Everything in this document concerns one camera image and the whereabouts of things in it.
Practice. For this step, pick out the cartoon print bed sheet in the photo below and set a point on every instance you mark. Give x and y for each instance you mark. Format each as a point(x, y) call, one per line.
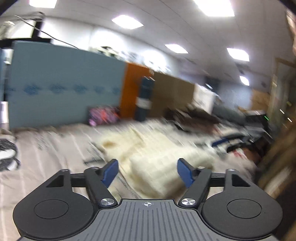
point(42, 153)

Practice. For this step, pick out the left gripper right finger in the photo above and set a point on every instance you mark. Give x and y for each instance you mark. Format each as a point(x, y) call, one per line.
point(196, 181)

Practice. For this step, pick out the grey-blue cardboard box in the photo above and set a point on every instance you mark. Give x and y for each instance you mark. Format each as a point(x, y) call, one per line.
point(50, 85)

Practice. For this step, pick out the large brown cardboard box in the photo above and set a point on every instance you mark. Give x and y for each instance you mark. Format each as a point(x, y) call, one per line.
point(169, 92)

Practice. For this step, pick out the orange cardboard box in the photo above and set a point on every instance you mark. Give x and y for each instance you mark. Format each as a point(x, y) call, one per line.
point(130, 88)

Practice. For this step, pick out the black leather sofa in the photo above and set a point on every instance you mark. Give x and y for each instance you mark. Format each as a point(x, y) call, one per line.
point(226, 114)

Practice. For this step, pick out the cream knitted sweater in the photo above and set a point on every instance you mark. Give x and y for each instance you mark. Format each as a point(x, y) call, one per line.
point(148, 161)

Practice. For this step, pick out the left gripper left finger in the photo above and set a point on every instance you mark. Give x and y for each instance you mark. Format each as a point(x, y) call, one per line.
point(97, 182)

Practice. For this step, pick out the dark blue vacuum bottle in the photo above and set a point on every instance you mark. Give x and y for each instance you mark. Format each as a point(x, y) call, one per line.
point(143, 101)

